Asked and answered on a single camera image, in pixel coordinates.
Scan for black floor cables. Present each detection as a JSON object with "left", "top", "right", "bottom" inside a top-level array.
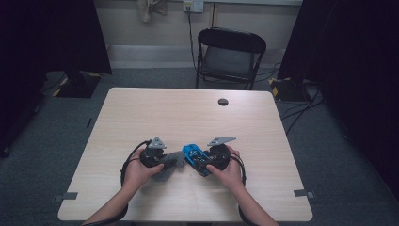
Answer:
[{"left": 279, "top": 84, "right": 327, "bottom": 137}]

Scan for person's right hand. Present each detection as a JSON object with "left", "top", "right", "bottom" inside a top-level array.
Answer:
[{"left": 206, "top": 145, "right": 246, "bottom": 192}]

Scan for beige hanging cloth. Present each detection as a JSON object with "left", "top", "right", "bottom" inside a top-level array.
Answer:
[{"left": 135, "top": 0, "right": 168, "bottom": 23}]

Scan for black wall socket cable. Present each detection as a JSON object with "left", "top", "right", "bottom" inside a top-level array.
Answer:
[{"left": 186, "top": 6, "right": 200, "bottom": 73}]

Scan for black stand base yellow tape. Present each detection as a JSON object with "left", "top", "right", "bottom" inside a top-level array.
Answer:
[
  {"left": 268, "top": 76, "right": 312, "bottom": 102},
  {"left": 52, "top": 70, "right": 103, "bottom": 99}
]

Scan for black folding chair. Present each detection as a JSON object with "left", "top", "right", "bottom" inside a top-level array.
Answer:
[{"left": 195, "top": 26, "right": 267, "bottom": 91}]

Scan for grey tape strip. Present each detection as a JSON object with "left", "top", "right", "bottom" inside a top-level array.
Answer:
[
  {"left": 53, "top": 191, "right": 79, "bottom": 203},
  {"left": 294, "top": 188, "right": 315, "bottom": 200}
]

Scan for grey terry cloth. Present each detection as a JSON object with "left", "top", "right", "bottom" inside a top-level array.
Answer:
[{"left": 152, "top": 151, "right": 187, "bottom": 183}]

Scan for right hand-held gripper black cable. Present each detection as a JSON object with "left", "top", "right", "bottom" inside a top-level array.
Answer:
[{"left": 230, "top": 153, "right": 262, "bottom": 226}]

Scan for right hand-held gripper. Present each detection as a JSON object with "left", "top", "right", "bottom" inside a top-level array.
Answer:
[{"left": 204, "top": 137, "right": 237, "bottom": 172}]

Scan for person's left hand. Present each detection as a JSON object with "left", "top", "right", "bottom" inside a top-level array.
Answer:
[{"left": 123, "top": 149, "right": 165, "bottom": 192}]

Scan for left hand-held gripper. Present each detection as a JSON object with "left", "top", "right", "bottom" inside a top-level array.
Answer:
[{"left": 139, "top": 137, "right": 168, "bottom": 168}]

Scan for thin dark wall cable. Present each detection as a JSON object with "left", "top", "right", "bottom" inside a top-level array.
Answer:
[{"left": 210, "top": 2, "right": 218, "bottom": 28}]

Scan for white wall socket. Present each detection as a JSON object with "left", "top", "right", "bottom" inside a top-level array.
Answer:
[{"left": 183, "top": 0, "right": 205, "bottom": 13}]

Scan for blue toy car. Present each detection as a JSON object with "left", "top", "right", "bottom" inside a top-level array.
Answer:
[{"left": 182, "top": 143, "right": 213, "bottom": 177}]

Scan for black curtain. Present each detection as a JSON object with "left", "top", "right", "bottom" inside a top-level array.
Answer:
[
  {"left": 277, "top": 0, "right": 399, "bottom": 202},
  {"left": 0, "top": 0, "right": 113, "bottom": 153}
]

